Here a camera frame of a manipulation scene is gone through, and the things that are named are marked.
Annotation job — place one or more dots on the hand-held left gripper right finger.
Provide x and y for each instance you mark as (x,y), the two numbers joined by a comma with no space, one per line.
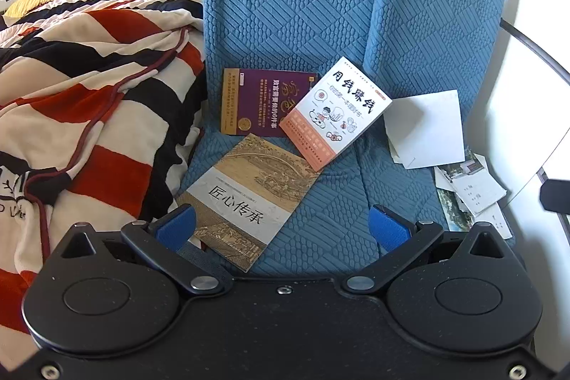
(389,228)

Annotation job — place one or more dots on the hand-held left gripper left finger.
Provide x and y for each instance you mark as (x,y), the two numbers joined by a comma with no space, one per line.
(178,224)

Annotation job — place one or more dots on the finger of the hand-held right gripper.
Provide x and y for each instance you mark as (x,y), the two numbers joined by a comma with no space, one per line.
(556,195)

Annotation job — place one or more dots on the painting cover book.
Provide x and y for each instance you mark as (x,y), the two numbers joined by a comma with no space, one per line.
(249,193)

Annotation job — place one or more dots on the pile of photo postcards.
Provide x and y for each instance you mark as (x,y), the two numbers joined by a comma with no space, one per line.
(478,193)

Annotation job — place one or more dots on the white paper sheet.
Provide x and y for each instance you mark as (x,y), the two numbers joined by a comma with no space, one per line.
(427,126)
(400,155)

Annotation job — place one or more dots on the white orange book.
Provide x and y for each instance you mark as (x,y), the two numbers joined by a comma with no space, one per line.
(343,108)

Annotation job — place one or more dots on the purple book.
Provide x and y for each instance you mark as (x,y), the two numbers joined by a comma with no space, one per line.
(262,104)

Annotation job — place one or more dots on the white board panel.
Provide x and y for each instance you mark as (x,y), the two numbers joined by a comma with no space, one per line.
(556,148)

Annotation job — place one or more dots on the red black striped blanket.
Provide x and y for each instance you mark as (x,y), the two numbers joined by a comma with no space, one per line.
(89,104)

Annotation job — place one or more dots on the curved grey metal tube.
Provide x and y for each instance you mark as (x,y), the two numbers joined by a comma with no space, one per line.
(534,46)

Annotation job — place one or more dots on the blue quilted seat cushion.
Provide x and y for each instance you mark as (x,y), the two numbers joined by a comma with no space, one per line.
(427,6)
(276,6)

